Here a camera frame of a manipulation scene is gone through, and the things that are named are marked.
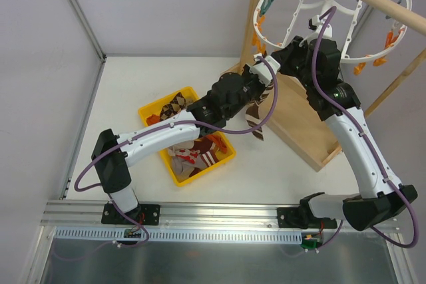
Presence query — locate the orange clothes peg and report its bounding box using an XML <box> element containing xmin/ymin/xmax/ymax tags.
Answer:
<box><xmin>252</xmin><ymin>33</ymin><xmax>266</xmax><ymax>54</ymax></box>
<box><xmin>353</xmin><ymin>63</ymin><xmax>366</xmax><ymax>76</ymax></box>

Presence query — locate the green circuit board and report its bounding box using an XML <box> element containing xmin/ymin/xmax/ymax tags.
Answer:
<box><xmin>300</xmin><ymin>234</ymin><xmax>323</xmax><ymax>251</ymax></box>

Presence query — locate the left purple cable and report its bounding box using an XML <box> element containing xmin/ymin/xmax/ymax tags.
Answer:
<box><xmin>73</xmin><ymin>57</ymin><xmax>280</xmax><ymax>192</ymax></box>

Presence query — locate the yellow plastic tray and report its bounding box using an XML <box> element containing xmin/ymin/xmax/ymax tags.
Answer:
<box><xmin>138</xmin><ymin>86</ymin><xmax>236</xmax><ymax>186</ymax></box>

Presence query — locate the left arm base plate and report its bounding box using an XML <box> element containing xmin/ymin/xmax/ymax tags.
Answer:
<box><xmin>101</xmin><ymin>203</ymin><xmax>160</xmax><ymax>225</ymax></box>

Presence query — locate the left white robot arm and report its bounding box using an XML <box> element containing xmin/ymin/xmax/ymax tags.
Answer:
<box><xmin>91</xmin><ymin>63</ymin><xmax>278</xmax><ymax>224</ymax></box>

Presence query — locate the orange sock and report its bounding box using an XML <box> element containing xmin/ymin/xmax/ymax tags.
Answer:
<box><xmin>204</xmin><ymin>134</ymin><xmax>228</xmax><ymax>154</ymax></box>

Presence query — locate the dark red sock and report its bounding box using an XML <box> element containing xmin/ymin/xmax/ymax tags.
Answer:
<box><xmin>190</xmin><ymin>139</ymin><xmax>219</xmax><ymax>154</ymax></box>

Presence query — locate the grey sock with striped cuff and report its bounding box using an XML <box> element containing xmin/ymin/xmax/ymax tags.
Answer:
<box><xmin>176</xmin><ymin>151</ymin><xmax>218</xmax><ymax>180</ymax></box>

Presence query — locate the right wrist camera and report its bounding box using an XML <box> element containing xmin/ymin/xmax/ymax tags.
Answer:
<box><xmin>307</xmin><ymin>15</ymin><xmax>333</xmax><ymax>41</ymax></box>

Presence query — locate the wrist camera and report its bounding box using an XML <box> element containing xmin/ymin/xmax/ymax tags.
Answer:
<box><xmin>249</xmin><ymin>53</ymin><xmax>281</xmax><ymax>86</ymax></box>
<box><xmin>307</xmin><ymin>15</ymin><xmax>333</xmax><ymax>41</ymax></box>

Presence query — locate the wooden hanger stand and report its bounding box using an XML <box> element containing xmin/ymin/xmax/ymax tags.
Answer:
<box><xmin>232</xmin><ymin>0</ymin><xmax>425</xmax><ymax>171</ymax></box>

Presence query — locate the beige sock with red pattern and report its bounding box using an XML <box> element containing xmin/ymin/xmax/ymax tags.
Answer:
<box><xmin>166</xmin><ymin>145</ymin><xmax>200</xmax><ymax>174</ymax></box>

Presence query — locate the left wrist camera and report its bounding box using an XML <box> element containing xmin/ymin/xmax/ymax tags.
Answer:
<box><xmin>249</xmin><ymin>53</ymin><xmax>281</xmax><ymax>86</ymax></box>

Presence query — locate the brown argyle sock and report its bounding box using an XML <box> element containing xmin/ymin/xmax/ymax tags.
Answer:
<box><xmin>159</xmin><ymin>92</ymin><xmax>193</xmax><ymax>121</ymax></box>

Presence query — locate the aluminium mounting rail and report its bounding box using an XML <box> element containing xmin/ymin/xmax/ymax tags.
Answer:
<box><xmin>41</xmin><ymin>200</ymin><xmax>296</xmax><ymax>231</ymax></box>

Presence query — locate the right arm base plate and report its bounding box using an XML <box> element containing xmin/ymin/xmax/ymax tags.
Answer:
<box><xmin>276</xmin><ymin>207</ymin><xmax>304</xmax><ymax>229</ymax></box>

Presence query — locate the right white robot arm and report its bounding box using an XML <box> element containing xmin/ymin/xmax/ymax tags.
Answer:
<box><xmin>272</xmin><ymin>36</ymin><xmax>418</xmax><ymax>231</ymax></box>

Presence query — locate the perforated cable duct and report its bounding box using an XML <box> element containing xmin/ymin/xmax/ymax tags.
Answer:
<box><xmin>55</xmin><ymin>227</ymin><xmax>302</xmax><ymax>245</ymax></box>

